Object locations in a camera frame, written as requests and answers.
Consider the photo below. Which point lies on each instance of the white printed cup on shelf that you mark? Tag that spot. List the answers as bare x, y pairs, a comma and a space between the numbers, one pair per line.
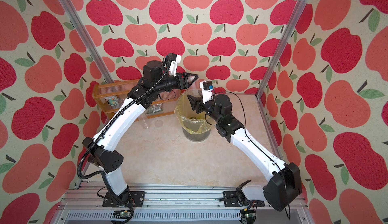
112, 100

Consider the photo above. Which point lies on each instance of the grey bin with yellow bag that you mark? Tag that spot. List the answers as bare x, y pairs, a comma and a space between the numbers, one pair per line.
194, 126

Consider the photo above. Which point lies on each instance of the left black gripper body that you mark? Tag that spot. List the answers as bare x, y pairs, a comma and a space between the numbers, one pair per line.
172, 83

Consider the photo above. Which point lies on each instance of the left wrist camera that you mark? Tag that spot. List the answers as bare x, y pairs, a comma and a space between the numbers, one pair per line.
172, 62

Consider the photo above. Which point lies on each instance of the green packet on shelf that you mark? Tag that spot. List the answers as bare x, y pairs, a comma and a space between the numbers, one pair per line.
154, 109

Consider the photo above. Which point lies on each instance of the aluminium frame post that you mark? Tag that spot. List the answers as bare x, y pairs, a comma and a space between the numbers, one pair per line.
86, 38
290, 28

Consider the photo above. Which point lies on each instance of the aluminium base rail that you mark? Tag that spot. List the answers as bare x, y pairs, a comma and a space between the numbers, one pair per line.
170, 204

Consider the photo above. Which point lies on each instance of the left aluminium frame post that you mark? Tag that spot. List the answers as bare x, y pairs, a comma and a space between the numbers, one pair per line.
86, 38

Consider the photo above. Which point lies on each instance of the tall clear jar with beans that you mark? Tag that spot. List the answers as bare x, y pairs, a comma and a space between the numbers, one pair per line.
144, 122

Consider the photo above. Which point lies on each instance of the short clear jar with beans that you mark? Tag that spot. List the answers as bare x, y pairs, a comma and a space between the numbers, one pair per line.
195, 90

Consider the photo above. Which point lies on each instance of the right aluminium frame post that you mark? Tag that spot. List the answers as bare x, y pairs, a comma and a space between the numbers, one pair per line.
290, 28

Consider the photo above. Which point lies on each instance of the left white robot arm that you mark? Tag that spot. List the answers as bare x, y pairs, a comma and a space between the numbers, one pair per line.
101, 156

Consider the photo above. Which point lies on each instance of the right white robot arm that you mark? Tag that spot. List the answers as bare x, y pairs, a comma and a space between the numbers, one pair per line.
283, 179

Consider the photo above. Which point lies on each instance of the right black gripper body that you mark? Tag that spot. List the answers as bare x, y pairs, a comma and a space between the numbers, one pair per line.
208, 109

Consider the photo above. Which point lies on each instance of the small circuit board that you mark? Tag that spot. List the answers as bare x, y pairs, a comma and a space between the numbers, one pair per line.
122, 214

